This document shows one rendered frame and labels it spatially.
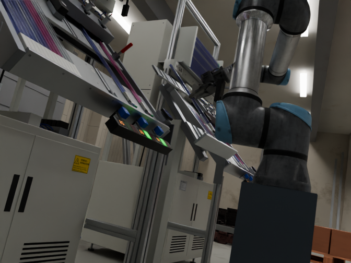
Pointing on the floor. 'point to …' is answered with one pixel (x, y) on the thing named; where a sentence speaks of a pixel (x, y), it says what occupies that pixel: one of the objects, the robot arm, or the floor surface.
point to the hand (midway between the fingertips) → (192, 97)
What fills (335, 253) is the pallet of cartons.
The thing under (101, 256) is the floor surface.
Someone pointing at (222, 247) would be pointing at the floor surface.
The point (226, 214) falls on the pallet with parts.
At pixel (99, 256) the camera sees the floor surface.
